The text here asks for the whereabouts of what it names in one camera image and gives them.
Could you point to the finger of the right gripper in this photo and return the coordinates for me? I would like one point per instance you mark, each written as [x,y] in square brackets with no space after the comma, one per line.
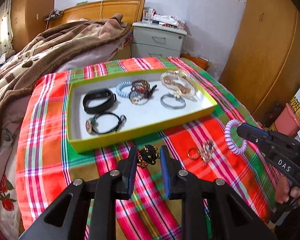
[251,133]

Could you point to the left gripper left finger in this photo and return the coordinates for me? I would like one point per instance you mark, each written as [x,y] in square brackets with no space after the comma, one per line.
[87,207]

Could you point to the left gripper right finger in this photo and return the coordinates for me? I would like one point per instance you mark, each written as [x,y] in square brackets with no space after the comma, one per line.
[209,206]

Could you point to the black gold charm scrunchie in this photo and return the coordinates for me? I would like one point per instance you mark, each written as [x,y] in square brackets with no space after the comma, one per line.
[148,155]

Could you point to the rose gold hair clip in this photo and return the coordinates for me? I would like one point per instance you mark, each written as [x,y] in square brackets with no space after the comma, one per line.
[206,151]

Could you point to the black fitness band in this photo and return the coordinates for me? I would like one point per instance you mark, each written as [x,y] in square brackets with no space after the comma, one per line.
[98,101]

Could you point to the clear beige hair claw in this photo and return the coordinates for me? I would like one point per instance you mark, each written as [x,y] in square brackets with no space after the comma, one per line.
[180,83]

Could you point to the right hand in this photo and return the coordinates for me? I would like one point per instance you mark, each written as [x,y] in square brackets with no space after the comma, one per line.
[283,191]

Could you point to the pink waste bin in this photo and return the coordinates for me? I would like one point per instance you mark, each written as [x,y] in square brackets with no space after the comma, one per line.
[287,122]

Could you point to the plaid red green cloth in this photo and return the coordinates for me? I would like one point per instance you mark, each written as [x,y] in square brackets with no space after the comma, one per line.
[47,164]

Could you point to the wooden wardrobe right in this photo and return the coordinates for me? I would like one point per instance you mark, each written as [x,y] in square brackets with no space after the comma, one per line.
[263,69]

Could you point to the wooden wardrobe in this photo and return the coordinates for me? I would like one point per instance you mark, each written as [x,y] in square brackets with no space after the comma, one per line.
[263,69]
[27,17]

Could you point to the yellow-green cardboard tray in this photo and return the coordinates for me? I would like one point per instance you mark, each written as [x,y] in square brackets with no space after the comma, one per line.
[129,121]

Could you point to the orange wooden stool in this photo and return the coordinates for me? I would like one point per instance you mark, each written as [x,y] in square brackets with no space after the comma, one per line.
[202,63]

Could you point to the floral white bedsheet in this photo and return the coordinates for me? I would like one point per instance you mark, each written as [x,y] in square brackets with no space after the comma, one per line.
[13,118]

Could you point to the grey bedside cabinet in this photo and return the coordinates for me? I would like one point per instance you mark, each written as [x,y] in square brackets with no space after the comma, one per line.
[153,40]

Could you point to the brown paw print blanket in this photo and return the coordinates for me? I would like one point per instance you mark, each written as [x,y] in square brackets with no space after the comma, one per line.
[51,49]

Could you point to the clutter on cabinet top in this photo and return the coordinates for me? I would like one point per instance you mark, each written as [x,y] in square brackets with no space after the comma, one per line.
[150,16]

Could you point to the wooden headboard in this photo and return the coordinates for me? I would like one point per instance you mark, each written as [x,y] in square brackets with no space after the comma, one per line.
[131,10]

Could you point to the spotted curtain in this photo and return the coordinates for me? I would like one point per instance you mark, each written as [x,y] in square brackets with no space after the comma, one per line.
[6,32]

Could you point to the wooden wardrobe left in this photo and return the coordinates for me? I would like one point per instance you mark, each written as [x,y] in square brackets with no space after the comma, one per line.
[27,17]

